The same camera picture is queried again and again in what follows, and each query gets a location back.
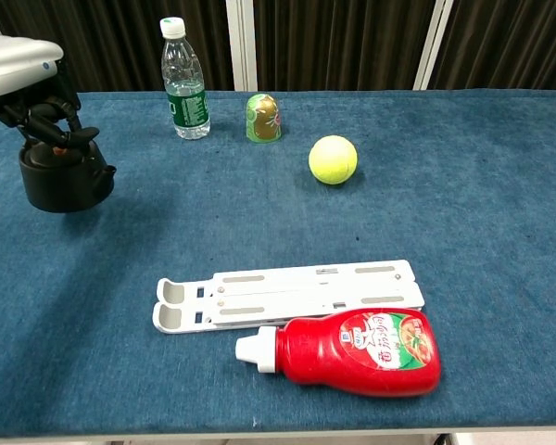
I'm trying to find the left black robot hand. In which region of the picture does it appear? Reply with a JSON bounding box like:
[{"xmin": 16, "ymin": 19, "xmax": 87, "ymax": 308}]
[{"xmin": 0, "ymin": 57, "xmax": 101, "ymax": 150}]

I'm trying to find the black kettle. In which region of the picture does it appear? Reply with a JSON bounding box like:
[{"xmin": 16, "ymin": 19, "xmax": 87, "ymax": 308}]
[{"xmin": 18, "ymin": 137, "xmax": 118, "ymax": 214}]

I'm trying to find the clear plastic water bottle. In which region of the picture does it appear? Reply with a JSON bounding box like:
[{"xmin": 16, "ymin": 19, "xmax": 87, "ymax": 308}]
[{"xmin": 159, "ymin": 17, "xmax": 211, "ymax": 141}]

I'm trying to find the green kiwi cup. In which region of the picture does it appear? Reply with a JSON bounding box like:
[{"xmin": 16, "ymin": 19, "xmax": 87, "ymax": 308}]
[{"xmin": 246, "ymin": 93, "xmax": 283, "ymax": 144}]

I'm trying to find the yellow tennis ball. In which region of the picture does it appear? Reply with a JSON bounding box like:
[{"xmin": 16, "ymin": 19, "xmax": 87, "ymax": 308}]
[{"xmin": 308, "ymin": 134, "xmax": 359, "ymax": 186}]

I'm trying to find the dark pleated curtain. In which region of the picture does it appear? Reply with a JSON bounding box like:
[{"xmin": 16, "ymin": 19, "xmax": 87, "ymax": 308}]
[{"xmin": 0, "ymin": 0, "xmax": 556, "ymax": 97}]

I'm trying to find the white folding laptop stand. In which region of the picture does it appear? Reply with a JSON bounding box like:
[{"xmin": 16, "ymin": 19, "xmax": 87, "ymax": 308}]
[{"xmin": 152, "ymin": 259, "xmax": 426, "ymax": 335}]

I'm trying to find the red ketchup squeeze bottle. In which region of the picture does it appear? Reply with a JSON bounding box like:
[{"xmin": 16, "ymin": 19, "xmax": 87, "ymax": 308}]
[{"xmin": 234, "ymin": 309, "xmax": 443, "ymax": 399}]

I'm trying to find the blue table cloth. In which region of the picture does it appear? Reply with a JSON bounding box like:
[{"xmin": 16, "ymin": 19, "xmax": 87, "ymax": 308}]
[{"xmin": 0, "ymin": 89, "xmax": 556, "ymax": 439}]

